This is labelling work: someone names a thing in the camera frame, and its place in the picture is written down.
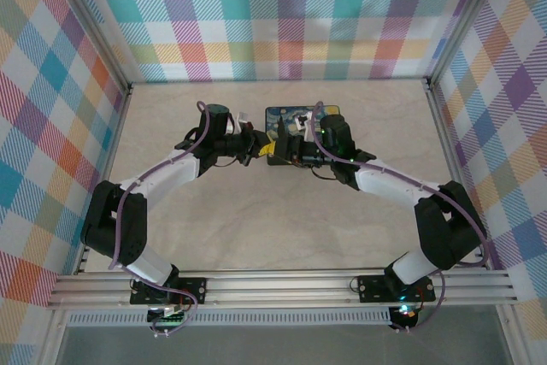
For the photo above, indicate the black box starry night lid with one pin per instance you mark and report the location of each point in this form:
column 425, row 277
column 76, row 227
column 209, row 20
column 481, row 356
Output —
column 290, row 115

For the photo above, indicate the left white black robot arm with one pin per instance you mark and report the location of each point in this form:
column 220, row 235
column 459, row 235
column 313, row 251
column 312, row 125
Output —
column 128, row 232

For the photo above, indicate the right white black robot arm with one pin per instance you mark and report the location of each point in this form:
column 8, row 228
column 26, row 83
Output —
column 444, row 237

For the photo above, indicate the aluminium table side rail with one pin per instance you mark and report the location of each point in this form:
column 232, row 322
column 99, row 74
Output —
column 445, row 138
column 115, row 138

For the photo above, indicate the long aluminium mounting rail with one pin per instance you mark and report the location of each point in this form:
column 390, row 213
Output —
column 278, row 288

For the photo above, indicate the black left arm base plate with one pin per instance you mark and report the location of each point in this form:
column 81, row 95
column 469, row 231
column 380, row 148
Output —
column 196, row 286

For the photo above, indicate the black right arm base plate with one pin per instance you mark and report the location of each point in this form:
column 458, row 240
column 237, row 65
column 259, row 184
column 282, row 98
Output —
column 372, row 288

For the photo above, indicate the aluminium frame post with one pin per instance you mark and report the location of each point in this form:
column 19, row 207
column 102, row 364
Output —
column 465, row 23
column 89, row 23

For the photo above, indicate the short aluminium frame leg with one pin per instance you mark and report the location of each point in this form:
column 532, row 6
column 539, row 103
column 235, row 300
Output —
column 53, row 339
column 513, row 339

